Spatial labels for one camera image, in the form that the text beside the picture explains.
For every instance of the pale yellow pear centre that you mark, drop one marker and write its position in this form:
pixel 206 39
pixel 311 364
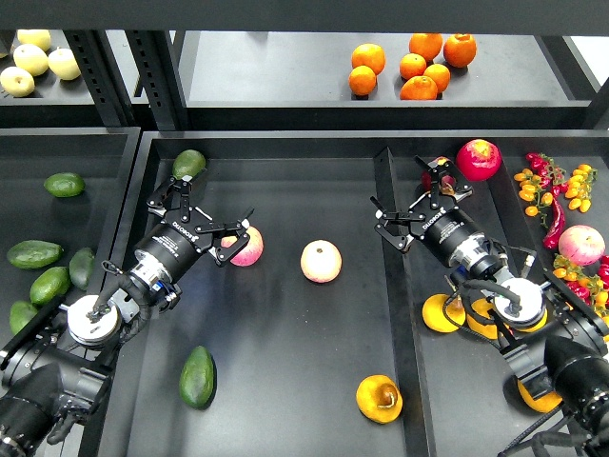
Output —
pixel 31 58

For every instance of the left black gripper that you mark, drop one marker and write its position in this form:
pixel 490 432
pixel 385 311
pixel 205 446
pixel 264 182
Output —
pixel 181 238

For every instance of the dark avocado near tray wall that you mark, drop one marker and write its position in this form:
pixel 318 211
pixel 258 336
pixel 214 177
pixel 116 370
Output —
pixel 81 267

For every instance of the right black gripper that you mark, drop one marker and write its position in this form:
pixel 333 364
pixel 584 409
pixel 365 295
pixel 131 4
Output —
pixel 449 233

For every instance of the large red apple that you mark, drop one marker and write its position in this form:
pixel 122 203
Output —
pixel 478 160

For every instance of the orange small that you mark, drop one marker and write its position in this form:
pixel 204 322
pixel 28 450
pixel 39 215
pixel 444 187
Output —
pixel 411 65
pixel 440 74

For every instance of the orange front bottom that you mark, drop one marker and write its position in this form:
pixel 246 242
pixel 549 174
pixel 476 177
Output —
pixel 419 88

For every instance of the pink apple right tray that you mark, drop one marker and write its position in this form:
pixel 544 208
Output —
pixel 582 245

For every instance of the orange right small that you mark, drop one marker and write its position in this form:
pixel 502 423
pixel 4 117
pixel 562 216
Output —
pixel 440 74

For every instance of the orange centre small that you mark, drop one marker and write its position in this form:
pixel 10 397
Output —
pixel 411 65

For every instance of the orange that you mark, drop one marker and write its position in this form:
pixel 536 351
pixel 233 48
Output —
pixel 362 80
pixel 460 50
pixel 419 88
pixel 370 55
pixel 427 45

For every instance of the large black centre tray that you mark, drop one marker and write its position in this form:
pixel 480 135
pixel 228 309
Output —
pixel 289 353

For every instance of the orange far left bottom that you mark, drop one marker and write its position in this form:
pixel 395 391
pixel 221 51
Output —
pixel 362 80

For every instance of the pink red apple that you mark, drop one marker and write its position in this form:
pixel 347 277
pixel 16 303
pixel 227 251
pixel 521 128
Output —
pixel 252 252

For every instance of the orange far left top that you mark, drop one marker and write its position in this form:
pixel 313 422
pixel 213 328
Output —
pixel 370 55

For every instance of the orange top right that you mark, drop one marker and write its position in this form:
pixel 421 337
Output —
pixel 460 50

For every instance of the pale pink apple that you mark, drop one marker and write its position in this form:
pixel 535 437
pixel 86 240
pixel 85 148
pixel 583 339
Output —
pixel 321 261

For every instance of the pale yellow pear right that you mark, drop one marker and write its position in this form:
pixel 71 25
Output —
pixel 63 64

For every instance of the dark red apple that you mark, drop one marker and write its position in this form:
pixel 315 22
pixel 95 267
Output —
pixel 445 180

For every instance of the cherry tomato cluster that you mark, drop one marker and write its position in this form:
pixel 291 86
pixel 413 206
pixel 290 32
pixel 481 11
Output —
pixel 589 283
pixel 543 183

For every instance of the green avocado upper left tray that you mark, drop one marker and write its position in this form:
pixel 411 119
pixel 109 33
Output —
pixel 65 184

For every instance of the orange top centre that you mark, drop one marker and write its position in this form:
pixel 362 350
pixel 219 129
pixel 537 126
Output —
pixel 427 45

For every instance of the pale yellow pear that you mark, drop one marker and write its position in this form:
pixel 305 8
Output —
pixel 63 64
pixel 17 82
pixel 40 38
pixel 31 58

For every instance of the pale yellow pear top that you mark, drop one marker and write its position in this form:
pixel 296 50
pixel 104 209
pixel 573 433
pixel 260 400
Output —
pixel 40 38

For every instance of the pale yellow pear front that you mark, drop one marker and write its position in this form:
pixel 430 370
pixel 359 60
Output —
pixel 17 82

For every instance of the upper cherry tomato cluster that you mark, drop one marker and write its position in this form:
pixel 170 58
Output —
pixel 543 183

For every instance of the black left tray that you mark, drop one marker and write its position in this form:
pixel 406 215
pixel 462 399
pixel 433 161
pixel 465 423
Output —
pixel 103 157

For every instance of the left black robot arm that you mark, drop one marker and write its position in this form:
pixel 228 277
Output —
pixel 59 367

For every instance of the black metal shelf frame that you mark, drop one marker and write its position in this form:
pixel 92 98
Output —
pixel 548 20

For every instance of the lower cherry tomato cluster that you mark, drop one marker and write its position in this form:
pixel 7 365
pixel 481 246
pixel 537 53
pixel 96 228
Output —
pixel 589 283

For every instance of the green avocado at tray corner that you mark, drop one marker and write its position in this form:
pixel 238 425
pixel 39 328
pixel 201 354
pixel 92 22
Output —
pixel 189 162

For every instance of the red chili pepper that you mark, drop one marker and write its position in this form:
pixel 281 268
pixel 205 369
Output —
pixel 555 230

